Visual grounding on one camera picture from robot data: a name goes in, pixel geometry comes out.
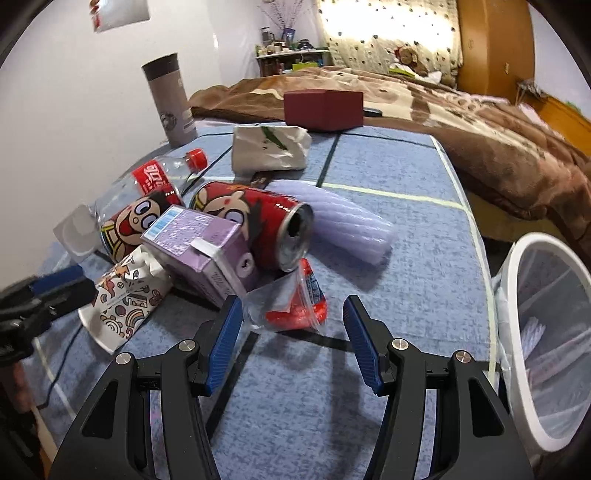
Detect brown printed blanket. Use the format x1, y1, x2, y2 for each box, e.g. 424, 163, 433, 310
188, 65, 591, 264

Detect wooden wardrobe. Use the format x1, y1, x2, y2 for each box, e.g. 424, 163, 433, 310
455, 0, 536, 100

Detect purple foam net sleeve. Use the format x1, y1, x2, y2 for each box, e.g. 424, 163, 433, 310
268, 179, 395, 265
519, 314, 550, 365

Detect wooden headboard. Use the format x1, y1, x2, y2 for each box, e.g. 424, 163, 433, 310
517, 80, 591, 134

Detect translucent wall sheet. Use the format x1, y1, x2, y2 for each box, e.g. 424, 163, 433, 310
213, 30, 259, 88

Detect dotted cream curtain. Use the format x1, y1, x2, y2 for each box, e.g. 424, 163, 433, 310
316, 0, 464, 77

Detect purple decorative branches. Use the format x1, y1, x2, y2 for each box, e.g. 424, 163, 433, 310
256, 0, 319, 33

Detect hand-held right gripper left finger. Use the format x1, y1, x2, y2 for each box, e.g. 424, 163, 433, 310
48, 295, 245, 480

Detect cluttered white shelf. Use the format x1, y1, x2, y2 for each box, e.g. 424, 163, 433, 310
255, 28, 334, 77

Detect clear cola bottle red label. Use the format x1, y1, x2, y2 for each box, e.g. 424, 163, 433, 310
53, 148, 209, 264

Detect crumpled white paper carton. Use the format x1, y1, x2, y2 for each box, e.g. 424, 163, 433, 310
231, 124, 312, 177

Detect grey insulated tumbler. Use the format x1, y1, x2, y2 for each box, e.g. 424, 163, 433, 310
141, 52, 199, 148

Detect patterned paper cup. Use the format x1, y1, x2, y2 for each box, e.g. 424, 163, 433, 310
78, 244, 174, 355

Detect purple milk carton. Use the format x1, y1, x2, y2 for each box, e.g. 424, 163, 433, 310
140, 205, 262, 309

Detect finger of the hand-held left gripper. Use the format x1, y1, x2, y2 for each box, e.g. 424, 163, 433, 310
39, 276, 99, 319
28, 265, 86, 298

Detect dark red box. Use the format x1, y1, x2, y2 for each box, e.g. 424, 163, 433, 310
283, 90, 365, 133

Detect red cartoon drink can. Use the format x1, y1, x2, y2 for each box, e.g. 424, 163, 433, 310
188, 181, 315, 273
100, 191, 185, 264

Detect brown teddy bear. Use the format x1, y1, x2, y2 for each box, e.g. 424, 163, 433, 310
396, 45, 430, 75

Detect white trash bin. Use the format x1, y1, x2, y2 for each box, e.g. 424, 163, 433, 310
489, 232, 591, 455

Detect red snack packet clear wrapper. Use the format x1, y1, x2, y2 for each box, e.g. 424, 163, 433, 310
242, 257, 329, 334

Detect wall poster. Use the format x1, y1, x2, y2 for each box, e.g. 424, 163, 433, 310
89, 0, 151, 33

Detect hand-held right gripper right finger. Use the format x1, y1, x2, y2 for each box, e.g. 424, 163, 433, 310
342, 295, 532, 480

